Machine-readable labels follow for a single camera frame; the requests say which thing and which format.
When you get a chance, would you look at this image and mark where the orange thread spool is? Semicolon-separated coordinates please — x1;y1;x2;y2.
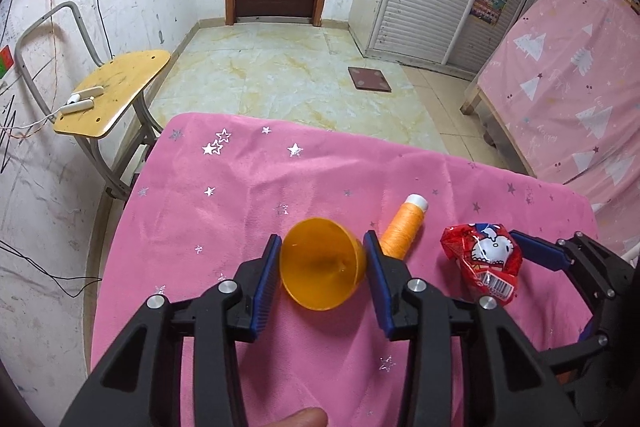
380;194;428;260

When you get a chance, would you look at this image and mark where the pink tree-print bed sheet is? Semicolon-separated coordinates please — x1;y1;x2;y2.
478;0;639;255

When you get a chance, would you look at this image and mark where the pink star tablecloth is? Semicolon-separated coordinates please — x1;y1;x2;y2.
91;113;597;426

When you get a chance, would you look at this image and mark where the orange plastic funnel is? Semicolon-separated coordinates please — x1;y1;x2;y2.
280;218;367;312

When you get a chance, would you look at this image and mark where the white power strip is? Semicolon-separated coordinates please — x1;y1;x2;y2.
60;86;104;115

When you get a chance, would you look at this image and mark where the red snack wrapper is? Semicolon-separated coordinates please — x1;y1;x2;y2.
440;222;523;305

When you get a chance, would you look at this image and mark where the wooden bed frame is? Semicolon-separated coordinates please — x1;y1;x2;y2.
460;79;536;176

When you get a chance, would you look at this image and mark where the yellow wooden chair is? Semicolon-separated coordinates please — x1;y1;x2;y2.
14;1;171;200

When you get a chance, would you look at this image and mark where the brown bathroom scale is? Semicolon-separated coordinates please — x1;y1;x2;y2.
348;67;392;93

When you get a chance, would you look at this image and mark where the operator thumb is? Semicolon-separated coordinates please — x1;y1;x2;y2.
266;407;329;427

